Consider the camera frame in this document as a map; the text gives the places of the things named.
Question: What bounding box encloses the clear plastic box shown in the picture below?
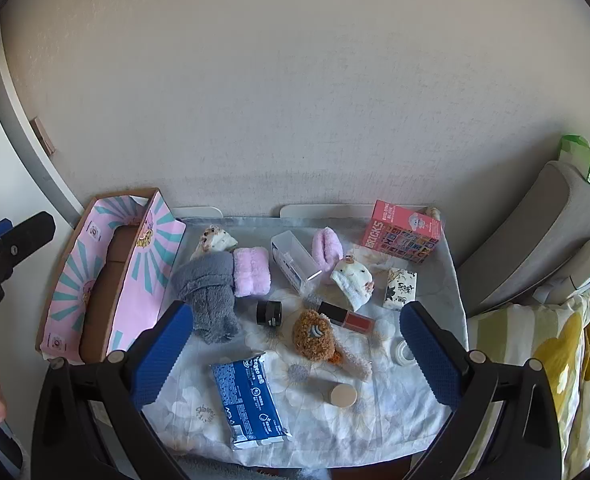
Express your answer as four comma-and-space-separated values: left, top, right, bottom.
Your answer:
270, 230, 323, 295

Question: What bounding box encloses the grey sofa cushion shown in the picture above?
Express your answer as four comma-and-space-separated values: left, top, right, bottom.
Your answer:
457, 160, 590, 316

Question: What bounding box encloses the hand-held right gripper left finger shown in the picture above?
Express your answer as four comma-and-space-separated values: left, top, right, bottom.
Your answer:
31, 301, 194, 480

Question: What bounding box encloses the light grey cushion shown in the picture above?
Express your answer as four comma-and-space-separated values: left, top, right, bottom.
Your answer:
535, 235, 590, 306

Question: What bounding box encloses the brown plush toy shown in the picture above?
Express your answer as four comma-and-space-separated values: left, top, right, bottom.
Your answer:
292, 309, 373, 381

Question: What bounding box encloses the red printed carton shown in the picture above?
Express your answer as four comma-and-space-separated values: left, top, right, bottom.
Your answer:
359, 200, 443, 265

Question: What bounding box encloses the blue packet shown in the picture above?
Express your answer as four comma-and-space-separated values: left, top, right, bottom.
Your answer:
210, 352, 293, 451

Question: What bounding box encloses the red lip gloss tube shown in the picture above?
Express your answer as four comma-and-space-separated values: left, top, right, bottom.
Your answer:
317, 301, 370, 332

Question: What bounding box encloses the grey fuzzy sock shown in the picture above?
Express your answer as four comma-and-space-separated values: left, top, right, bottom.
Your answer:
170, 251, 243, 345

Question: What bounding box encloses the white plush cat toy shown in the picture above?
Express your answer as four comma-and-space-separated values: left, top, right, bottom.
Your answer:
190, 226, 238, 261

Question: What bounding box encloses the yellow floral blanket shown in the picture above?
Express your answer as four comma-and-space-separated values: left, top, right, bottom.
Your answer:
462, 285, 590, 480

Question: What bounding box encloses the green packet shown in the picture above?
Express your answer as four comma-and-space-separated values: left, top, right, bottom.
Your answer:
559, 134, 590, 191

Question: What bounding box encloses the black jar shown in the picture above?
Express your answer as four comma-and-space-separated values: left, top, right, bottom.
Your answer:
256, 300, 283, 327

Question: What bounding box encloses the small beige wall fitting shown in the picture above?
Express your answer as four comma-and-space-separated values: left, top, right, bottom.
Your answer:
30, 116, 56, 156

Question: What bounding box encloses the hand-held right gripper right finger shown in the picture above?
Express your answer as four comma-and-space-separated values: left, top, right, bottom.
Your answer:
399, 301, 562, 480

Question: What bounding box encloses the small white round container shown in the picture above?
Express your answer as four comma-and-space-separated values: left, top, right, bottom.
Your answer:
394, 338, 418, 366

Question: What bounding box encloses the floral tablecloth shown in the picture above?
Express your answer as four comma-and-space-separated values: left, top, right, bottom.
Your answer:
140, 215, 470, 461

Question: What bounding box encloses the beige round lid jar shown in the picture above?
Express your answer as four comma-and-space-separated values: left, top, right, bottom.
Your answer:
325, 380, 358, 406

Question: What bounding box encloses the white door frame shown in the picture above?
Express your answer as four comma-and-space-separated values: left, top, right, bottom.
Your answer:
0, 15, 83, 231

